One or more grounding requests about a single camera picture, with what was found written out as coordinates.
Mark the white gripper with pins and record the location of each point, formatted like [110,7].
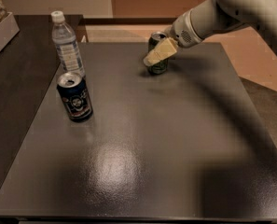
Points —
[182,32]

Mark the green soda can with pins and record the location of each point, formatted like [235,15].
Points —
[160,67]

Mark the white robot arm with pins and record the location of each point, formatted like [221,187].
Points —
[213,17]

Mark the dark blue soda can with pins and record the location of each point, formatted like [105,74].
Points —
[75,96]

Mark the clear plastic water bottle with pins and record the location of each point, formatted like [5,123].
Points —
[64,39]

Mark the white box at left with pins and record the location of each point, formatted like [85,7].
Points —
[8,29]

